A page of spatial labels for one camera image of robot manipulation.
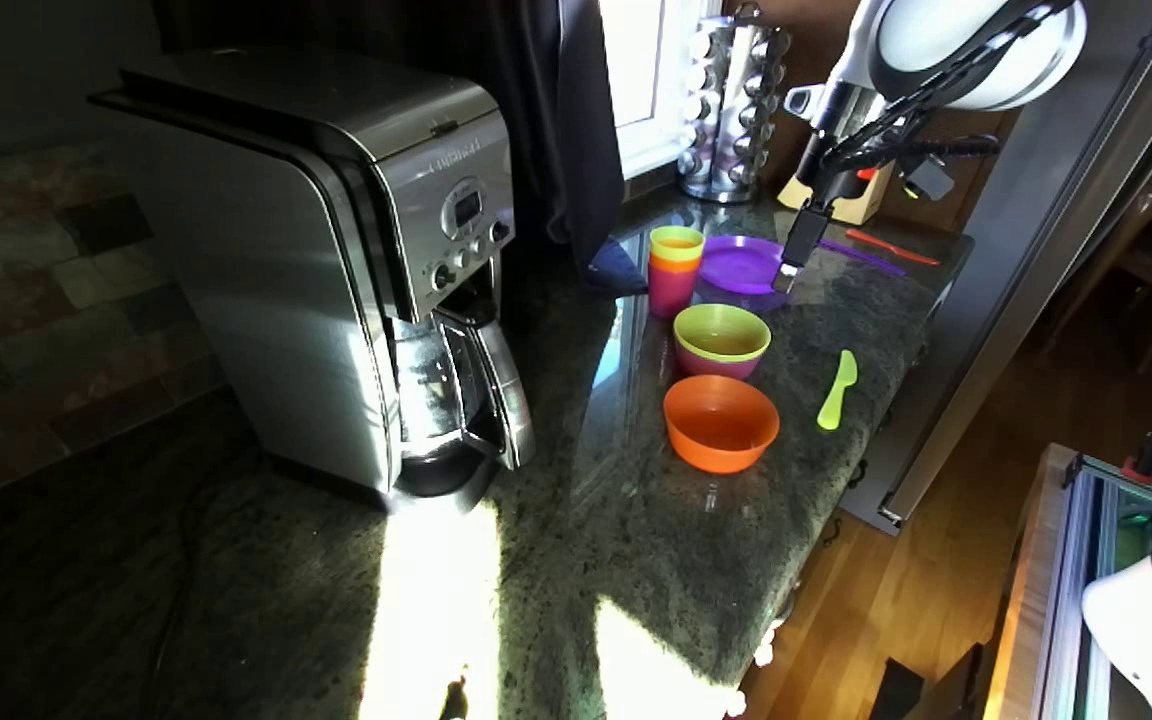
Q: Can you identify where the lime green plastic bowl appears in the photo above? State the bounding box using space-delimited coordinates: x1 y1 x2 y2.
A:
668 299 774 372

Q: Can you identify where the stainless steel panel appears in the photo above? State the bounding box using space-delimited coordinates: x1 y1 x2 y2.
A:
841 0 1152 534

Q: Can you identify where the stainless steel coffee maker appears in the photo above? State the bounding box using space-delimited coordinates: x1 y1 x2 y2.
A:
89 43 541 515

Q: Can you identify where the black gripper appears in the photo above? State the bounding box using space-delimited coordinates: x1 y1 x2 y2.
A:
779 125 880 280

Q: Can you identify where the pink plastic bowl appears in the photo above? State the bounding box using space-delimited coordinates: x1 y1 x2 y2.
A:
672 340 769 387

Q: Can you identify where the wooden knife block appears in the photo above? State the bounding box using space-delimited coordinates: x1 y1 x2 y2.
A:
773 156 894 231

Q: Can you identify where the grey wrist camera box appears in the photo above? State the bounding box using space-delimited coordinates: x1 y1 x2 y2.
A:
893 138 962 207

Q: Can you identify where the purple plastic plate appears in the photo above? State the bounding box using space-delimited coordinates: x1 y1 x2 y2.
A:
690 231 790 308

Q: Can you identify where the glass coffee carafe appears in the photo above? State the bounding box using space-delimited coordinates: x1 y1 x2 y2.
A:
391 308 541 502

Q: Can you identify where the orange plastic cup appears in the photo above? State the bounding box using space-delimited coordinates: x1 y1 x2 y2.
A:
648 250 708 287

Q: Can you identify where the purple plastic utensil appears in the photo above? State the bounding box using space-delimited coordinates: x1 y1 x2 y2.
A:
817 234 919 285

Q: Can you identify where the white window frame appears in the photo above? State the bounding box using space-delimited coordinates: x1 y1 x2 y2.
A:
594 0 726 183

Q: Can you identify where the thick black cable bundle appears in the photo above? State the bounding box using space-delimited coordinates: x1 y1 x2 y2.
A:
812 0 1089 172

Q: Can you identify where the yellow plastic cup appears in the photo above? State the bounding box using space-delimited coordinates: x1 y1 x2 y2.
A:
648 223 710 268

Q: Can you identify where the orange plastic utensil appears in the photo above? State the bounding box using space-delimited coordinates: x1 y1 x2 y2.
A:
880 228 943 273

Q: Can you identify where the orange plastic bowl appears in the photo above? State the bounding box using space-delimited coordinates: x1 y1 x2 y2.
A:
660 372 785 480

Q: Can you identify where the pink plastic cup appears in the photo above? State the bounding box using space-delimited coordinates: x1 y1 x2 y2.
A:
648 273 701 325

